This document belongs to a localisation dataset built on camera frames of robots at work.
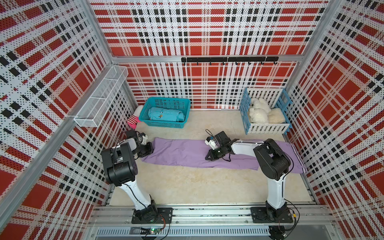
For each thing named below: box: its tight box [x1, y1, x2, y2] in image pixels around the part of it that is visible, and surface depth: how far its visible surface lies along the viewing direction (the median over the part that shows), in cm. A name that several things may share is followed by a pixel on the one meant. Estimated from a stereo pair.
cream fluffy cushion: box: [268, 107, 286, 124], surface depth 108 cm
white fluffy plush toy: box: [249, 97, 271, 124], surface depth 102 cm
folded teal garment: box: [148, 107, 186, 122], surface depth 110 cm
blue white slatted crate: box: [239, 87, 293, 135], surface depth 110 cm
